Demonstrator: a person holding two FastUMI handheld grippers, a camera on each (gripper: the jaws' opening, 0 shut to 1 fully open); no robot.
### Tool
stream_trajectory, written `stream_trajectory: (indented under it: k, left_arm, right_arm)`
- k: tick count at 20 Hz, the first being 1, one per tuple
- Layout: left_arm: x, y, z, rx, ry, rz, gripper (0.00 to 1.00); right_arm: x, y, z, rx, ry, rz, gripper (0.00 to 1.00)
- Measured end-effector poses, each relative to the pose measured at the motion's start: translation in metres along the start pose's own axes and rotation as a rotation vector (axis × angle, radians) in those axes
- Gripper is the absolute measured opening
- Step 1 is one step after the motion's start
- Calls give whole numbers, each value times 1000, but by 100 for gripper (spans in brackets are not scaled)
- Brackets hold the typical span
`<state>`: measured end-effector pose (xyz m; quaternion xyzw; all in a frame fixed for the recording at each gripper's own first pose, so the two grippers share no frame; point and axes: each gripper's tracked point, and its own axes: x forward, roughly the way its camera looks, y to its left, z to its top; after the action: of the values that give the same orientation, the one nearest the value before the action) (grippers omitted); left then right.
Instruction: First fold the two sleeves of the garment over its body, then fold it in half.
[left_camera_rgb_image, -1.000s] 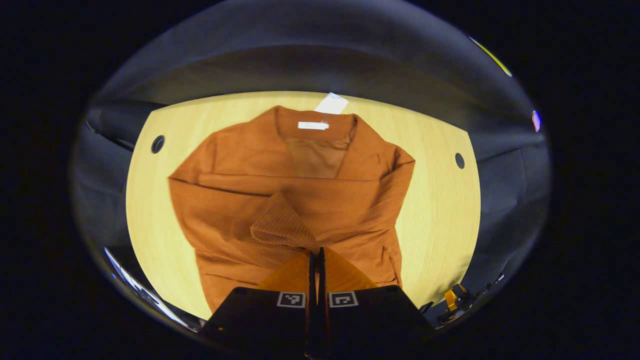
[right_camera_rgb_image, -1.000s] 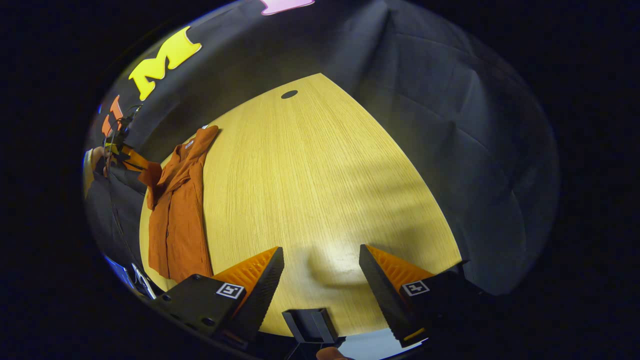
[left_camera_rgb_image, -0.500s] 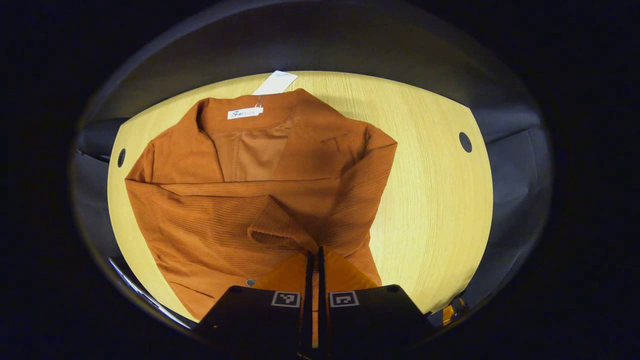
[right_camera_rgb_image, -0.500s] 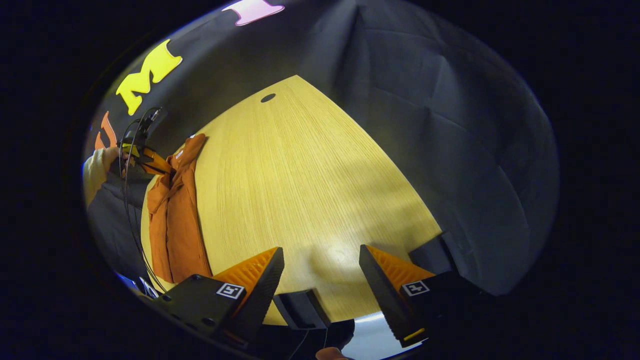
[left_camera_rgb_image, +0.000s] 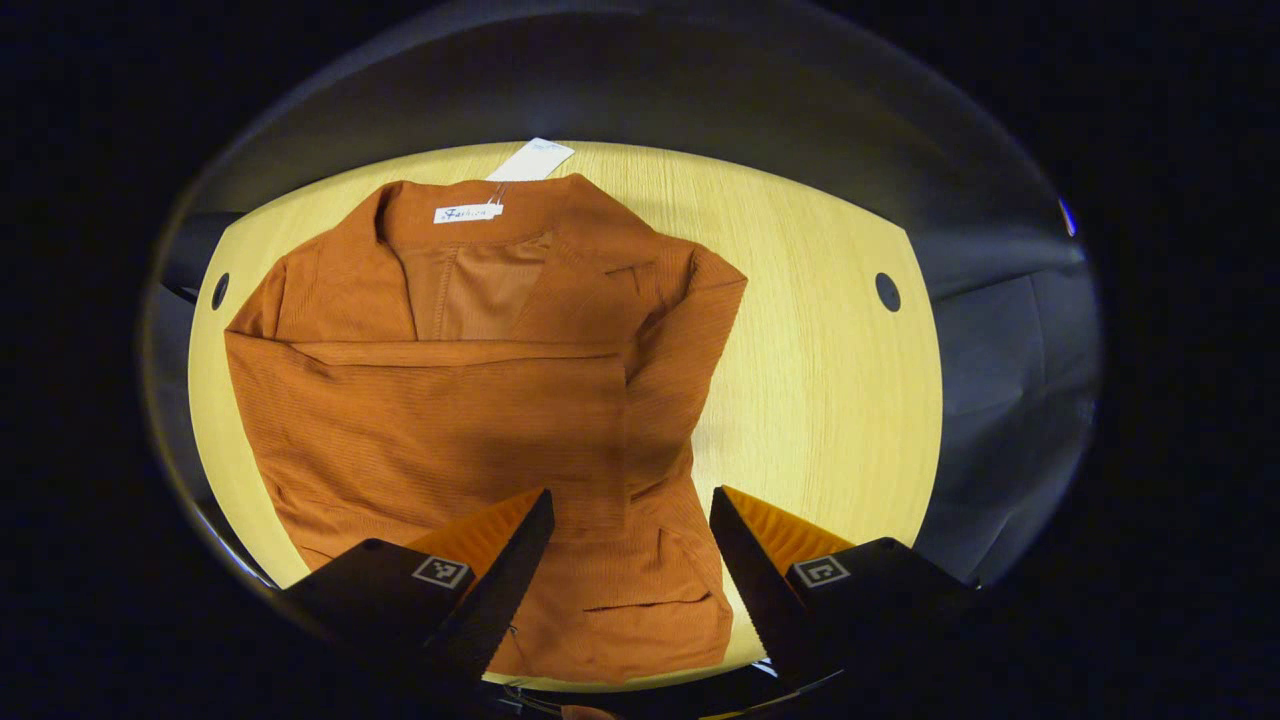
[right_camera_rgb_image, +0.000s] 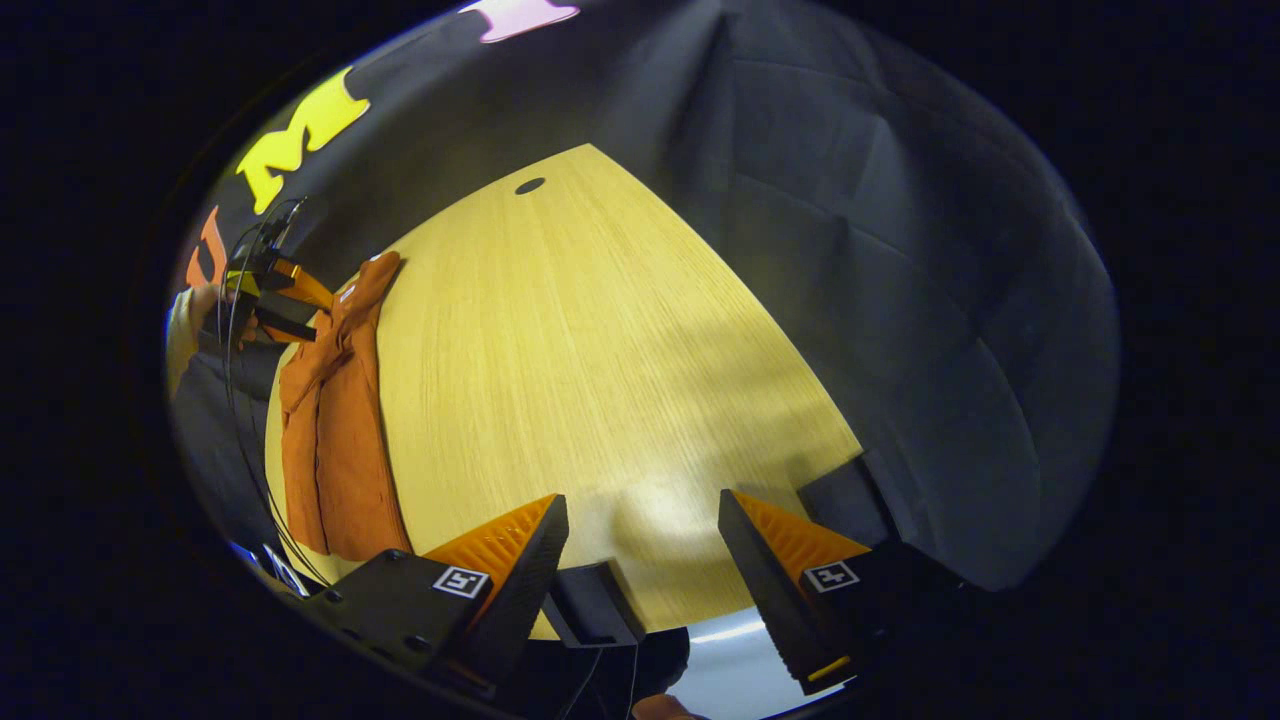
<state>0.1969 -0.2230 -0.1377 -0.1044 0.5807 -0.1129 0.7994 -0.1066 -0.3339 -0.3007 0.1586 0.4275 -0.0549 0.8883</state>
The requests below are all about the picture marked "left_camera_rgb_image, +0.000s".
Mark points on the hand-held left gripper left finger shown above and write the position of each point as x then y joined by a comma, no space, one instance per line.
500,600

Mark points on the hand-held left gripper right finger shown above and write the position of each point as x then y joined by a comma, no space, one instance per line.
760,600

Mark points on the white paper hang tag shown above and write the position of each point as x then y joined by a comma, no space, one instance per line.
530,160

